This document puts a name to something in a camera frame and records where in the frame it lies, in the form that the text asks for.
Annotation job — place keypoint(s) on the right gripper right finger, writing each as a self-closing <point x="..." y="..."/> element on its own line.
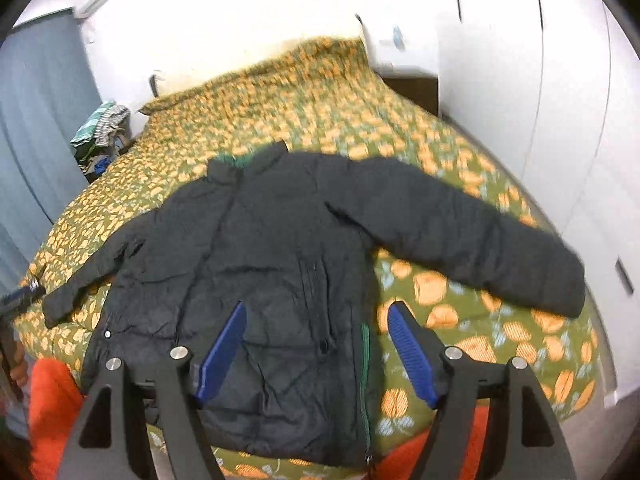
<point x="523" y="439"/>

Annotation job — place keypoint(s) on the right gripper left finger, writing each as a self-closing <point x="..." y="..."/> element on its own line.
<point x="109" y="438"/>

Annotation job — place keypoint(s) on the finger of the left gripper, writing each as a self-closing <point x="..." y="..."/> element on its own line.
<point x="20" y="299"/>

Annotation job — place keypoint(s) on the black puffer jacket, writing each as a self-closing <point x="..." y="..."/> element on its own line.
<point x="292" y="237"/>

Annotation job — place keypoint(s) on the pile of clothes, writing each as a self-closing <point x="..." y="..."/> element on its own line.
<point x="103" y="137"/>

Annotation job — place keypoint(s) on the left hand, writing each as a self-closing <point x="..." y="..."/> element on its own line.
<point x="19" y="369"/>

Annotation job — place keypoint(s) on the green orange floral duvet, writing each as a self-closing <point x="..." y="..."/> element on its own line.
<point x="322" y="96"/>

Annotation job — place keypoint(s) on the blue curtain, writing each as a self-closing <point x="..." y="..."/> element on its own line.
<point x="47" y="93"/>

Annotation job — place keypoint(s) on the cream upholstered headboard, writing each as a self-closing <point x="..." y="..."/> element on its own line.
<point x="165" y="84"/>

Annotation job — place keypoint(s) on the dark right nightstand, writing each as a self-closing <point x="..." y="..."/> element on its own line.
<point x="422" y="90"/>

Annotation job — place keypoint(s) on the white wardrobe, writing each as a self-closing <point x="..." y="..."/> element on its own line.
<point x="551" y="89"/>

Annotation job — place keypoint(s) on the wall socket with blue plug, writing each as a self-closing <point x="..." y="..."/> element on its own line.
<point x="398" y="40"/>

